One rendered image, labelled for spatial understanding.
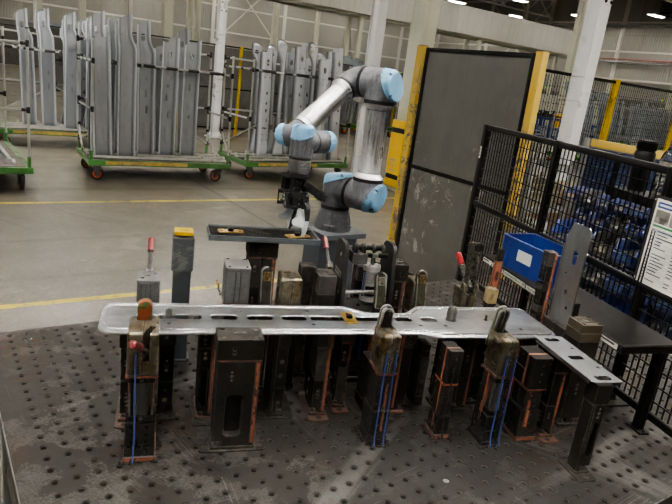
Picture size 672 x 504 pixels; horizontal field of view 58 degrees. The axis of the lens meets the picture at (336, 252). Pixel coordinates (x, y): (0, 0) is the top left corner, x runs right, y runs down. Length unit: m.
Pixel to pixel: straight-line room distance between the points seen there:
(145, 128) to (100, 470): 7.48
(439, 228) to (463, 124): 0.82
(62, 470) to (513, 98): 3.58
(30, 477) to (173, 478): 0.33
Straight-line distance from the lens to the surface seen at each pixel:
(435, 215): 4.87
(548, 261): 2.25
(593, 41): 6.55
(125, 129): 8.60
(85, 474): 1.68
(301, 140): 1.95
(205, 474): 1.66
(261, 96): 9.68
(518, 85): 4.38
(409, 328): 1.85
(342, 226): 2.41
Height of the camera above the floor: 1.71
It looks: 16 degrees down
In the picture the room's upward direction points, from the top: 7 degrees clockwise
